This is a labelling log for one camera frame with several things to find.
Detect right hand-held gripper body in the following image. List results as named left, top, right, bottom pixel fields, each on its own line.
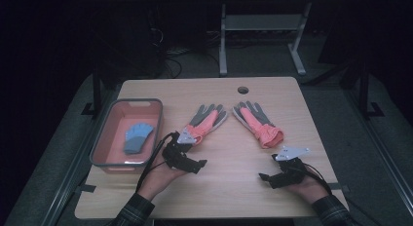
left=272, top=146, right=311, bottom=189

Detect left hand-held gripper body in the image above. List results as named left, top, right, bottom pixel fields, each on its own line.
left=161, top=128, right=198, bottom=171

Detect pink and grey glove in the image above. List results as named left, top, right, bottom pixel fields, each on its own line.
left=181, top=103, right=228, bottom=146
left=232, top=100, right=285, bottom=150

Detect person's right hand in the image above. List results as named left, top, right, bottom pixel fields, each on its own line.
left=286, top=172, right=329, bottom=206

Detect person's left hand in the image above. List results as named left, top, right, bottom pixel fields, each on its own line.
left=137, top=151, right=188, bottom=202

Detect blue glove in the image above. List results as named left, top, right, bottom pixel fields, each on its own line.
left=123, top=122, right=156, bottom=156

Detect grey tape strip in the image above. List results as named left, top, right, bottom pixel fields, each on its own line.
left=326, top=182, right=351, bottom=192
left=76, top=183, right=97, bottom=194

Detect pink bin with grey rim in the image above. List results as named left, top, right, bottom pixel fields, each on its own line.
left=90, top=97, right=164, bottom=174

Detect black metal stand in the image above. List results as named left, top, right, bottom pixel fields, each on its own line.
left=357, top=58, right=387, bottom=120
left=81, top=64, right=105, bottom=118

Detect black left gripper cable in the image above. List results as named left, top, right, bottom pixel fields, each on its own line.
left=135, top=132, right=180, bottom=193

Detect black floor cables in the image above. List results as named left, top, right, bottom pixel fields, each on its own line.
left=160, top=27, right=222, bottom=79

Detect grey floor rail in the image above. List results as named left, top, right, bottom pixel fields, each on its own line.
left=40, top=89, right=120, bottom=226
left=342, top=86, right=413, bottom=217

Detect grey metal table frame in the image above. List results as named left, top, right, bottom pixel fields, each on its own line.
left=207, top=0, right=358, bottom=78

